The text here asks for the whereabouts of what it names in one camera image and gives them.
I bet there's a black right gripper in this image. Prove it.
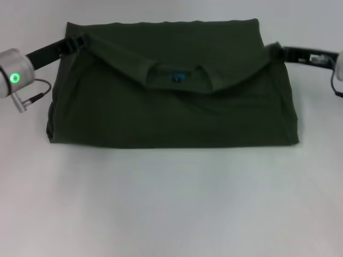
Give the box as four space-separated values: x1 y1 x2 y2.
269 44 338 69

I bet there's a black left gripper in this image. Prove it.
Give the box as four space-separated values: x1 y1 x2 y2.
25 34 91 72

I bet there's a dark green FREE! t-shirt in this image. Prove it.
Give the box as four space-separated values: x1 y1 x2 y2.
45 18 300 149

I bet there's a right arm cable with plug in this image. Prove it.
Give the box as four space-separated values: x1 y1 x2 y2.
330 71 343 97

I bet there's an arm cable with plug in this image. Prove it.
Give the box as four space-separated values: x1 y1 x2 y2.
10 79 53 113
330 71 343 97

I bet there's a left arm cable with plug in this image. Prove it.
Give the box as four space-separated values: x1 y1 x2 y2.
10 79 53 113

